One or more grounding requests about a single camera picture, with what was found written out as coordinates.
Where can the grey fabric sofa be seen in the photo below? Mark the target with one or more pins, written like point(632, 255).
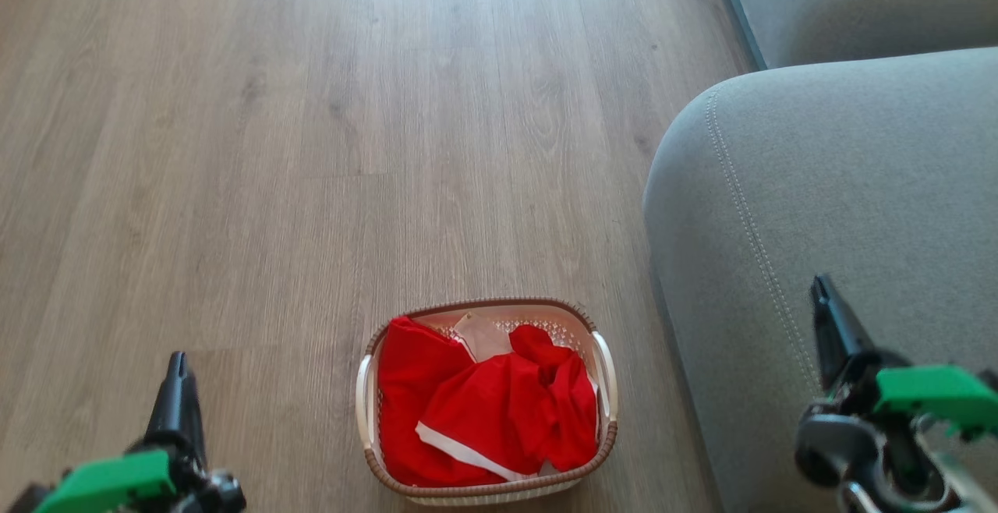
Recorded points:
point(858, 185)

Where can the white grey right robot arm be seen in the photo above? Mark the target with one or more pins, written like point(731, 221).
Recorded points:
point(959, 482)

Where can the black round left wrist knob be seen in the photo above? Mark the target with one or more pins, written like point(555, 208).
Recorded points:
point(224, 493)

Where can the black round right wrist knob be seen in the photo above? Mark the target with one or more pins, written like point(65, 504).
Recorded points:
point(828, 449)

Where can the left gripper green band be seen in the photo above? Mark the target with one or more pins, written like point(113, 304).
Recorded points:
point(109, 482)

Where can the red garment with white trim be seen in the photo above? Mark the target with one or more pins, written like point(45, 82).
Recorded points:
point(499, 412)

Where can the black round wrist knob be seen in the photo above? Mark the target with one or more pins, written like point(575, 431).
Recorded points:
point(828, 449)
point(224, 493)

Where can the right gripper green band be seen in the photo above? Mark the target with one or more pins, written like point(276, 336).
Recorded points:
point(936, 392)

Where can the beige plastic laundry basket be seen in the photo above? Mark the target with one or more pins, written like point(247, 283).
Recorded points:
point(468, 491)

